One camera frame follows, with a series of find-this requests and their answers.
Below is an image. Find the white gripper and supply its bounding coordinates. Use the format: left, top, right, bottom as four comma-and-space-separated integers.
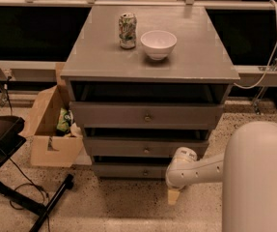
165, 147, 197, 205

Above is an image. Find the grey bottom drawer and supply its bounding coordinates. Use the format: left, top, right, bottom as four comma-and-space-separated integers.
92, 164, 167, 179

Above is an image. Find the grey drawer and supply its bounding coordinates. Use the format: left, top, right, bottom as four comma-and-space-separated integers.
92, 164, 167, 179
84, 137, 208, 158
69, 101, 224, 130

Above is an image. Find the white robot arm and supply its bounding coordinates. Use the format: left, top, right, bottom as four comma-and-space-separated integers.
165, 121, 277, 232

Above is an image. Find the grey middle drawer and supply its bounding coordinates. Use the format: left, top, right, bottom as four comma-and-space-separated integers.
84, 137, 208, 158

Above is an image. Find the grey top drawer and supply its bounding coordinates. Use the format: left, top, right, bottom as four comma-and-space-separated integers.
69, 101, 224, 130

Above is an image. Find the grey drawer cabinet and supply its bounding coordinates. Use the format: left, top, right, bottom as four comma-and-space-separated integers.
61, 6, 239, 166

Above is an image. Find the open cardboard box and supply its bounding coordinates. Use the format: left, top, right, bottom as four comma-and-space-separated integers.
20, 63, 83, 167

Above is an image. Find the green snack bag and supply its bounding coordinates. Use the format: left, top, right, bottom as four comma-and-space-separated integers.
56, 108, 73, 135

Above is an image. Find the white ceramic bowl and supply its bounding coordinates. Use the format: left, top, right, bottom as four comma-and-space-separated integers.
140, 30, 177, 60

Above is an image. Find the green white soda can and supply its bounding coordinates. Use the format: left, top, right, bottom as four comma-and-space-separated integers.
119, 13, 137, 49

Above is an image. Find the black stand with tray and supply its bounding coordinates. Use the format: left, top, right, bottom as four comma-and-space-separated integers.
0, 115, 73, 232

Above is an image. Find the black floor cable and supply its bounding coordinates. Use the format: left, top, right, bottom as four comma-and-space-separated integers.
8, 158, 51, 232

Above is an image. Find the white hanging cable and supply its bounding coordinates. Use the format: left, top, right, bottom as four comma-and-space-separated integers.
234, 0, 277, 90

